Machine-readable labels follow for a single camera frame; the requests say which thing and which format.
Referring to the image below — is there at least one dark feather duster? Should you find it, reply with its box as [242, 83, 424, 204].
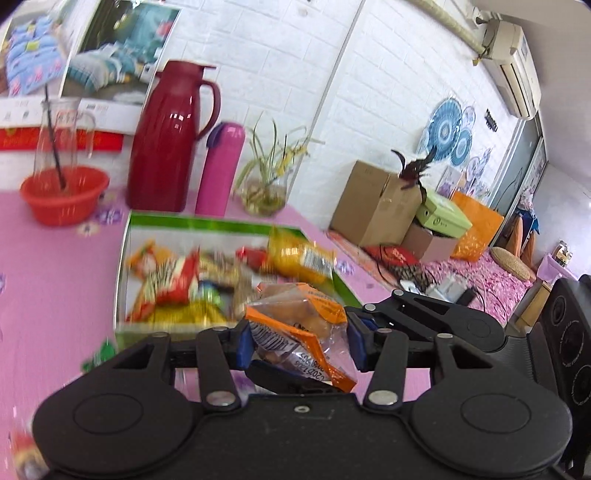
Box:
[392, 148, 437, 204]

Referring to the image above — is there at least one red cushion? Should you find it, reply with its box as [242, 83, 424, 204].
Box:
[365, 244, 419, 271]

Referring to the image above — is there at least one floral patterned blanket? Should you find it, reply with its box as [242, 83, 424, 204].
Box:
[325, 228, 548, 324]

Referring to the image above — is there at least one green snack packet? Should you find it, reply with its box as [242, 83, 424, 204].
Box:
[83, 340, 117, 373]

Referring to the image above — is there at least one red wall banner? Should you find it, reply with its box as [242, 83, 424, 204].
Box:
[0, 128, 125, 151]

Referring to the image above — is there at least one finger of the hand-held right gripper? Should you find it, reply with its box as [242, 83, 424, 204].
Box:
[344, 288, 467, 335]
[248, 359, 354, 394]

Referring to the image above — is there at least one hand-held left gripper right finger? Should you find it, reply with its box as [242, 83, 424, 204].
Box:
[346, 315, 502, 412]

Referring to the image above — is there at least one green shoe box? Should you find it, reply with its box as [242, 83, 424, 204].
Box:
[416, 187, 474, 238]

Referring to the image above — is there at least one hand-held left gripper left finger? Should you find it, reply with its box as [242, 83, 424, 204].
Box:
[99, 318, 256, 411]

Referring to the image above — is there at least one white wall conduit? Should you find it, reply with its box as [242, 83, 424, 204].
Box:
[318, 0, 366, 155]

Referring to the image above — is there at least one small cardboard box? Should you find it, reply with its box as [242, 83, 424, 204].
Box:
[402, 222, 460, 263]

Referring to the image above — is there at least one teal bedding poster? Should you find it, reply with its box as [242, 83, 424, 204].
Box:
[62, 0, 182, 107]

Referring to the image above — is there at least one blue floral bedding poster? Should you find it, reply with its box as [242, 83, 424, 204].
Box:
[0, 11, 70, 97]

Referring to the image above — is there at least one green rimmed white box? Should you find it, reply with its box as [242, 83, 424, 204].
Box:
[113, 210, 358, 344]

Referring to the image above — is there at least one green plant in glass vase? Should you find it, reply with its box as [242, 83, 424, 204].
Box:
[233, 113, 326, 217]

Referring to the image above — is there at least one air conditioner pipe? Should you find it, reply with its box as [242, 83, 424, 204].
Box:
[409, 0, 490, 51]

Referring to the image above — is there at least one pile of assorted snacks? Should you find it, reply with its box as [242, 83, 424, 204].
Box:
[124, 225, 339, 326]

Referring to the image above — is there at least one large blue wall plate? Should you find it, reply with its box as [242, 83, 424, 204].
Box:
[422, 97, 464, 160]

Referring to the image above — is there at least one clear glass pitcher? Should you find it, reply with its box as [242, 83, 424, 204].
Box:
[33, 97, 98, 185]

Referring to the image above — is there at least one pink thermos bottle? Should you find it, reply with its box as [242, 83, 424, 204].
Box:
[195, 121, 246, 219]

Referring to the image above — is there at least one pink tablecloth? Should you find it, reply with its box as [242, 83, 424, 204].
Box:
[0, 187, 398, 480]

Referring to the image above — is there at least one orange clear pastry packet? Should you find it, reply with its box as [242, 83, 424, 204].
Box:
[245, 281, 360, 393]

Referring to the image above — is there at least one black stick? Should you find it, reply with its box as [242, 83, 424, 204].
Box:
[44, 85, 68, 191]

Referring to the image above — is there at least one orange bag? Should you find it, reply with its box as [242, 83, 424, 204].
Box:
[450, 191, 505, 261]

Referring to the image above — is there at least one white air conditioner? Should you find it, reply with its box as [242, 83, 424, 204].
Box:
[480, 9, 542, 121]

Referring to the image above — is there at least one red thermos jug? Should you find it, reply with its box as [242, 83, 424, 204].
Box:
[126, 60, 222, 213]

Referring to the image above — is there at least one woven straw cushion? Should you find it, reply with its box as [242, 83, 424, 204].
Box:
[489, 247, 539, 282]

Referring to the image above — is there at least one large cardboard box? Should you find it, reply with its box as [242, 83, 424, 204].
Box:
[330, 159, 426, 247]

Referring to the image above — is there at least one red plastic basin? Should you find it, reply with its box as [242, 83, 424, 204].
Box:
[19, 166, 110, 227]

